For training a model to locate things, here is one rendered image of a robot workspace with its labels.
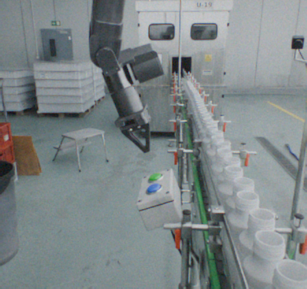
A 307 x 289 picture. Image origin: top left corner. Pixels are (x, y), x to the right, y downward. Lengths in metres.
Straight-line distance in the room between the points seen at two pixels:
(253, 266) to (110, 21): 0.45
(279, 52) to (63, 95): 7.08
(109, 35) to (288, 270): 0.46
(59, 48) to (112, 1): 10.33
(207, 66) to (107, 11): 4.25
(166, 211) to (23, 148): 3.10
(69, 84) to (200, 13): 3.24
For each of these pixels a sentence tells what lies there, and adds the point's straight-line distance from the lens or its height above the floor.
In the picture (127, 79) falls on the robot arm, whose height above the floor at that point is 1.34.
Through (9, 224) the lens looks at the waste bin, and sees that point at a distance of 2.30.
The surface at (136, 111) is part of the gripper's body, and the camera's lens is 0.64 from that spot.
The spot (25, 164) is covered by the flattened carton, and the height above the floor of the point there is 0.14.
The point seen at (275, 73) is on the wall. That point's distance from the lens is 10.82.
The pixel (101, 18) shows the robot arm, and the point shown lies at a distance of 0.57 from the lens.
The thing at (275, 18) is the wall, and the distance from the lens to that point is 10.77.
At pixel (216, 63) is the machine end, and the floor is 1.22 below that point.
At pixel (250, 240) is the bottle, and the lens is 0.49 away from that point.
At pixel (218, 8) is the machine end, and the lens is 4.78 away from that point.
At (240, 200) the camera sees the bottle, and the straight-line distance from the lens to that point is 0.53.
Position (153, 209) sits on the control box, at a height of 1.08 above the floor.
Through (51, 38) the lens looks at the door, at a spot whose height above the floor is 1.79.
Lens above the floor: 1.40
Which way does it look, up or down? 17 degrees down
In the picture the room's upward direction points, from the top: straight up
